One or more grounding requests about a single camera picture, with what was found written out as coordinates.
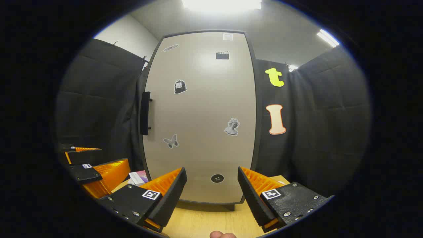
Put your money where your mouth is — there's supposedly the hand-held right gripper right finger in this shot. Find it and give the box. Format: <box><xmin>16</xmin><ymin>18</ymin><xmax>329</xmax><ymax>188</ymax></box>
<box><xmin>237</xmin><ymin>166</ymin><xmax>335</xmax><ymax>233</ymax></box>

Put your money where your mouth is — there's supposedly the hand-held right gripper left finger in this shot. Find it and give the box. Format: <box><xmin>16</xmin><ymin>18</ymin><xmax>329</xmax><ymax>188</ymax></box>
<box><xmin>98</xmin><ymin>167</ymin><xmax>188</xmax><ymax>233</ymax></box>

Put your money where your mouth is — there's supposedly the black door handle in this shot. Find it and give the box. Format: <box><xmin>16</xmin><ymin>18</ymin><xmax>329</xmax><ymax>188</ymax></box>
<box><xmin>140</xmin><ymin>92</ymin><xmax>152</xmax><ymax>136</ymax></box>

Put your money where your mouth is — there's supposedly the grey cabinet door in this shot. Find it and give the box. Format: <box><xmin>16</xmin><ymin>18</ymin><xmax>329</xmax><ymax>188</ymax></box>
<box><xmin>142</xmin><ymin>30</ymin><xmax>259</xmax><ymax>204</ymax></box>

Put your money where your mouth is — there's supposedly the black backdrop cloth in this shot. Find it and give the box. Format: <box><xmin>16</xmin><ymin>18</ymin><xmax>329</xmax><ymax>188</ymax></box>
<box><xmin>55</xmin><ymin>38</ymin><xmax>372</xmax><ymax>199</ymax></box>

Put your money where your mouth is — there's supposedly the long ceiling light strip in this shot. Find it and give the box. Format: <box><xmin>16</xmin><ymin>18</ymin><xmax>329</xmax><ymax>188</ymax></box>
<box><xmin>317</xmin><ymin>29</ymin><xmax>340</xmax><ymax>48</ymax></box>

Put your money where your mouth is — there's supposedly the large ceiling light panel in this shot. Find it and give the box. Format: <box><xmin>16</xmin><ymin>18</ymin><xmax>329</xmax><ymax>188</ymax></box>
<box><xmin>182</xmin><ymin>0</ymin><xmax>262</xmax><ymax>10</ymax></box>

